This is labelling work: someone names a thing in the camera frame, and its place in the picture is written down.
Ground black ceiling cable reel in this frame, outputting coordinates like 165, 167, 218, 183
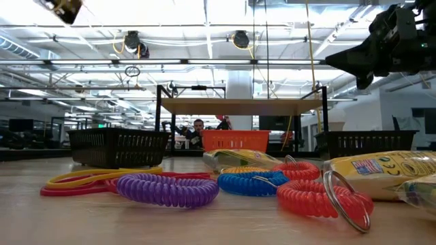
232, 29, 251, 49
124, 30, 151, 59

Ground red coil wristband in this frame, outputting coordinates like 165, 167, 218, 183
276, 169, 375, 235
271, 154, 321, 181

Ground red and black background object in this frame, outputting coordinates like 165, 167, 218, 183
216, 114, 232, 131

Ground wooden riser shelf black legs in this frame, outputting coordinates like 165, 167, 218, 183
155, 84, 330, 154

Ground black background monitor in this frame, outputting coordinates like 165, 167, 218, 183
8, 118, 35, 133

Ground orange hanging cable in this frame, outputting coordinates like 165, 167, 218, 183
281, 0, 323, 152

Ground black hanging cable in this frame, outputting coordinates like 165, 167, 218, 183
264, 0, 270, 99

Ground orange-yellow coil wristband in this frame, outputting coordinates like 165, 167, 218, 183
220, 165, 273, 175

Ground yellow rubber band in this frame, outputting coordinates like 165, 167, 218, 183
45, 171, 137, 191
54, 165, 164, 181

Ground purple coil wristband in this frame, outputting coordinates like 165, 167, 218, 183
116, 172, 221, 209

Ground person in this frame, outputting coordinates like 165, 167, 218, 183
175, 118, 205, 150

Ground long ceiling light bar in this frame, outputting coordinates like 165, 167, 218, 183
0, 58, 324, 66

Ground blue coil wristband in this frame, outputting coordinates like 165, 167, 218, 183
217, 169, 290, 197

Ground black table frame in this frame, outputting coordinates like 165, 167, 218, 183
0, 146, 436, 163

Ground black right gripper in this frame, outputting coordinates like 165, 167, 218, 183
325, 0, 436, 91

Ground orange slotted plastic basket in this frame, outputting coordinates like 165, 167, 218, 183
200, 129, 272, 154

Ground black slotted plastic basket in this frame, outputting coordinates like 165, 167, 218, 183
313, 129, 420, 161
66, 127, 170, 170

